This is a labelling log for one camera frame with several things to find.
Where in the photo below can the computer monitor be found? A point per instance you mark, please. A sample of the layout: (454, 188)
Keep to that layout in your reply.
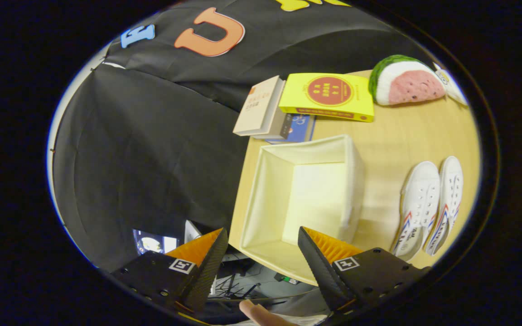
(152, 244)

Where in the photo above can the white plush toy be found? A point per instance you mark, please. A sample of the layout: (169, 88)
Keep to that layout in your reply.
(451, 86)

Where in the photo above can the cream fabric storage box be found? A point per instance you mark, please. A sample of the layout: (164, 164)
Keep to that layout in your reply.
(315, 194)

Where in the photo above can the blue book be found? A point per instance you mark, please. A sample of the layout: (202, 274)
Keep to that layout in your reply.
(302, 127)

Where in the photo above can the white shoe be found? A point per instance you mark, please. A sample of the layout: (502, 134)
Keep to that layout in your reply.
(449, 199)
(417, 208)

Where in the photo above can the yellow book red circle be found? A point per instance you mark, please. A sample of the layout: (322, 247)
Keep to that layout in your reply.
(329, 93)

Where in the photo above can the dark spine book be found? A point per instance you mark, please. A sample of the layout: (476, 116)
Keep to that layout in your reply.
(283, 127)

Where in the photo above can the watermelon slice plush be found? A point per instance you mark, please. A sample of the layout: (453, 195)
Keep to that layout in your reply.
(406, 81)

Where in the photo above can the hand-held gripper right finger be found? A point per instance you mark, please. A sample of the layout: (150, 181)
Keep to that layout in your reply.
(320, 276)

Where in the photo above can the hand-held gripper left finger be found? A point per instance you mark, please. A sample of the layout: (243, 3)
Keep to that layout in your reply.
(206, 276)

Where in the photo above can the beige book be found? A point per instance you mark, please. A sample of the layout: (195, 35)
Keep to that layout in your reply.
(256, 106)

